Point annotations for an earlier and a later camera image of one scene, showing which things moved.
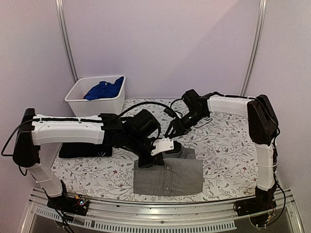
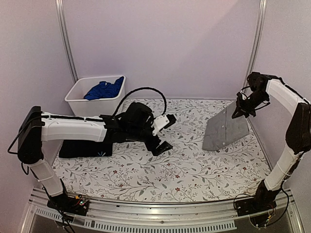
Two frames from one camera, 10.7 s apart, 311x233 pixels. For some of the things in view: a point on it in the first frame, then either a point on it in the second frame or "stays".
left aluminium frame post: (61, 13) stays
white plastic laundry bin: (94, 96) stays
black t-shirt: (72, 150) stays
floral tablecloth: (226, 141) stays
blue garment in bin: (105, 89) stays
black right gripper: (177, 125) → (241, 109)
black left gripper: (159, 159) → (161, 148)
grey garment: (180, 173) → (222, 129)
